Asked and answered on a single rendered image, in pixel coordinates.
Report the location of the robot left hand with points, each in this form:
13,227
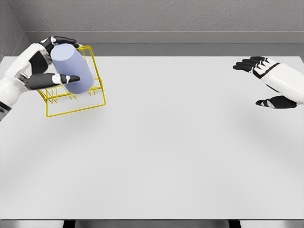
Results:
22,66

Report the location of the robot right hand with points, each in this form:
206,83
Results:
282,76

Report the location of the lavender blue cup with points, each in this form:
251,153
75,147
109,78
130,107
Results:
72,69

